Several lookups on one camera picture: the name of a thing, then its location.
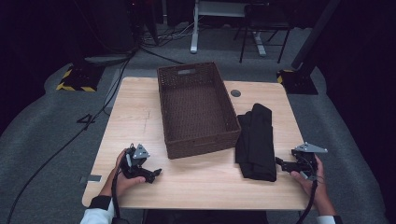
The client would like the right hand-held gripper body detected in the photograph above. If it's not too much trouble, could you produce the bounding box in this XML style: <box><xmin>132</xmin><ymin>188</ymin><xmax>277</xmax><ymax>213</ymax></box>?
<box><xmin>290</xmin><ymin>142</ymin><xmax>329</xmax><ymax>181</ymax></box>

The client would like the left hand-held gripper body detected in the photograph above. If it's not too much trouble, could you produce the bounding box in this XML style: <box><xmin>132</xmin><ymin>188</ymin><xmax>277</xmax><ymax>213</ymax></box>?
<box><xmin>120</xmin><ymin>143</ymin><xmax>156</xmax><ymax>184</ymax></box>

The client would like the person's left hand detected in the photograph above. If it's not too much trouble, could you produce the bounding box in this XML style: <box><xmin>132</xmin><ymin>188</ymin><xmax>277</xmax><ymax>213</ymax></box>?
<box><xmin>114</xmin><ymin>148</ymin><xmax>147</xmax><ymax>198</ymax></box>

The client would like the person's right hand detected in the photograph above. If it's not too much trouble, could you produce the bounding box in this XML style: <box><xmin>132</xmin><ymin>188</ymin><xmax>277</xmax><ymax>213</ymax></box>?
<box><xmin>290</xmin><ymin>154</ymin><xmax>332</xmax><ymax>207</ymax></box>

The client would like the black folded cloth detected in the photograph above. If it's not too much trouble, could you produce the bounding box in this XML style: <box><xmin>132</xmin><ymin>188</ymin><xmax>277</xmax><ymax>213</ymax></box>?
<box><xmin>234</xmin><ymin>103</ymin><xmax>278</xmax><ymax>183</ymax></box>

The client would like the person's dark lap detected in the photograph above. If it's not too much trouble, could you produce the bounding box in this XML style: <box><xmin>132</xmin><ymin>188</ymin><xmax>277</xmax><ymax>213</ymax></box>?
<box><xmin>142</xmin><ymin>209</ymin><xmax>269</xmax><ymax>224</ymax></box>

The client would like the brown woven basket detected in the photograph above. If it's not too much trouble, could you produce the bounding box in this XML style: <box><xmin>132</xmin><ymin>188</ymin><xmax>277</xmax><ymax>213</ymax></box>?
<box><xmin>156</xmin><ymin>61</ymin><xmax>243</xmax><ymax>161</ymax></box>

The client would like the yellow striped black stand base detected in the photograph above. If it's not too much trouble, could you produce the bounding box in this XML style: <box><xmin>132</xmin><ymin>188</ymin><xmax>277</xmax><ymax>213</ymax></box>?
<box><xmin>55</xmin><ymin>63</ymin><xmax>106</xmax><ymax>93</ymax></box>
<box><xmin>276</xmin><ymin>68</ymin><xmax>319</xmax><ymax>96</ymax></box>

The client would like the black slanted stand pole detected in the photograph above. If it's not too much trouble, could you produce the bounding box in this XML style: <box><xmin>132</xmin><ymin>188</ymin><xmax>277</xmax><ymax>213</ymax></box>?
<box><xmin>290</xmin><ymin>0</ymin><xmax>342</xmax><ymax>71</ymax></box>

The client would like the black chair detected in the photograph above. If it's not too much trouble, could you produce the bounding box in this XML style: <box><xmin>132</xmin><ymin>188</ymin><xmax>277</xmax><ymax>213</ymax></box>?
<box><xmin>233</xmin><ymin>2</ymin><xmax>294</xmax><ymax>64</ymax></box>

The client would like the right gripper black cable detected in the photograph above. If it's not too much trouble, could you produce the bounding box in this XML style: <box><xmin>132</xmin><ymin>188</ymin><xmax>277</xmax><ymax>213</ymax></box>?
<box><xmin>295</xmin><ymin>178</ymin><xmax>319</xmax><ymax>224</ymax></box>

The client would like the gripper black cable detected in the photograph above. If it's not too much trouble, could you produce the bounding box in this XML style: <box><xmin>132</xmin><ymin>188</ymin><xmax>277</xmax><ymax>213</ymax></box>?
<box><xmin>110</xmin><ymin>169</ymin><xmax>131</xmax><ymax>224</ymax></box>
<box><xmin>295</xmin><ymin>178</ymin><xmax>319</xmax><ymax>224</ymax></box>

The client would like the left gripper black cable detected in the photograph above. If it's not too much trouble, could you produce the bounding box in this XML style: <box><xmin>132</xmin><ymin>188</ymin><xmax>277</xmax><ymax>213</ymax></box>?
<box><xmin>110</xmin><ymin>169</ymin><xmax>131</xmax><ymax>224</ymax></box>

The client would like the long black floor cable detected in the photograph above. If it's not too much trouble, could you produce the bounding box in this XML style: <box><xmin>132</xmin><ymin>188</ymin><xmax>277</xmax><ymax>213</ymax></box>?
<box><xmin>6</xmin><ymin>50</ymin><xmax>138</xmax><ymax>224</ymax></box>

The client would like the bundle of floor cables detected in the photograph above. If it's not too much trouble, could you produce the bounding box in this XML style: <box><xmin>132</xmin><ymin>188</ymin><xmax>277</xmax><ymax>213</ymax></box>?
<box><xmin>136</xmin><ymin>18</ymin><xmax>195</xmax><ymax>49</ymax></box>

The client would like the white desk frame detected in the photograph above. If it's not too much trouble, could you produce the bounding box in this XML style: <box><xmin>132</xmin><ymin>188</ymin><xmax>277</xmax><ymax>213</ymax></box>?
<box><xmin>190</xmin><ymin>0</ymin><xmax>268</xmax><ymax>58</ymax></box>

